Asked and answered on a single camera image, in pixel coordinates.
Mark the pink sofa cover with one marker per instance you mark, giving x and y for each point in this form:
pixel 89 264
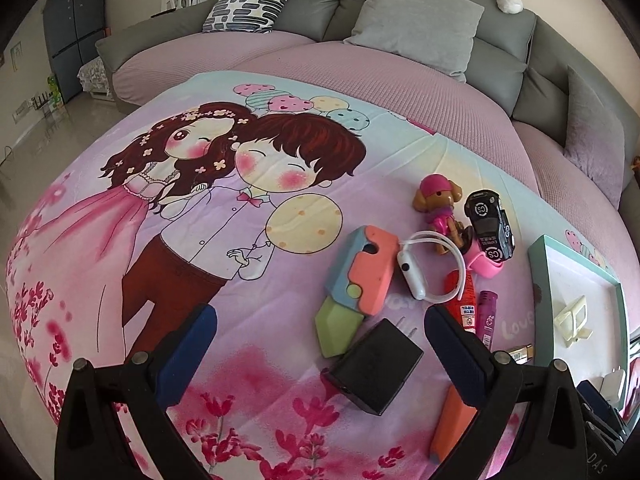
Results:
pixel 350 75

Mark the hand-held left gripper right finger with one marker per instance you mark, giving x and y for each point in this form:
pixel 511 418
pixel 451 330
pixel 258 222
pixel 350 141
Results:
pixel 450 345

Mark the grey sofa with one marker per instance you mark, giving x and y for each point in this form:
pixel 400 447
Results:
pixel 310 10

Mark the black charger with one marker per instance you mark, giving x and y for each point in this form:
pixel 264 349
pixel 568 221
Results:
pixel 375 365

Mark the purple lip balm tube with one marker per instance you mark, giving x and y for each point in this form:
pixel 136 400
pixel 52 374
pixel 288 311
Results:
pixel 487 315

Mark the white charger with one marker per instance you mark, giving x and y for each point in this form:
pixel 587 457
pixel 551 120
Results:
pixel 612 385

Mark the grey refrigerator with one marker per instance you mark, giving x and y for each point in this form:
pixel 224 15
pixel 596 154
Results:
pixel 67 35

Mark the grey lilac pillow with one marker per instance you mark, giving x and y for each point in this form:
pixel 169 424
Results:
pixel 595 130

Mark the black toy car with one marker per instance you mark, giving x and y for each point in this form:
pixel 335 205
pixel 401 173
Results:
pixel 487 225

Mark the light grey pillow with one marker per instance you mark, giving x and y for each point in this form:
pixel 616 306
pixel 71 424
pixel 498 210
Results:
pixel 415 25

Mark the cream toy glasses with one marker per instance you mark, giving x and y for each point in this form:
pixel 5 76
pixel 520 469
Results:
pixel 567 332

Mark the teal-rimmed white tray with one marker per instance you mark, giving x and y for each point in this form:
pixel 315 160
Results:
pixel 580 270

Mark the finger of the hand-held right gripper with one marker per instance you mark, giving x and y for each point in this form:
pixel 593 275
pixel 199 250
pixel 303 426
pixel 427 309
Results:
pixel 597 402

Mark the white smartwatch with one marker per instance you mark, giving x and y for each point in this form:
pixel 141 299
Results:
pixel 412 270

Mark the white patterned basket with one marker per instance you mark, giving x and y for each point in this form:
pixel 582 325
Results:
pixel 92 77

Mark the brown toy dog figure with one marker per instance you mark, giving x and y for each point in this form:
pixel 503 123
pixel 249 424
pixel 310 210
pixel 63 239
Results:
pixel 435 195

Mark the red tube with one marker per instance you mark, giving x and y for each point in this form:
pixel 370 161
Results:
pixel 462 300

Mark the gold lipstick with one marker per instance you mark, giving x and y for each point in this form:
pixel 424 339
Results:
pixel 522 352

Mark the printed cartoon blanket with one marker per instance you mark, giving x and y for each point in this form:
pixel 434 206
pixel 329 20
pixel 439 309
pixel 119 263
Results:
pixel 250 435

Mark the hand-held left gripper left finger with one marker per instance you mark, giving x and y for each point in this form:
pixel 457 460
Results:
pixel 196 337

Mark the black white patterned pillow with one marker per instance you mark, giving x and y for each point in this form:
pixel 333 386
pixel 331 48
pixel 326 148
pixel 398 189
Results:
pixel 250 0

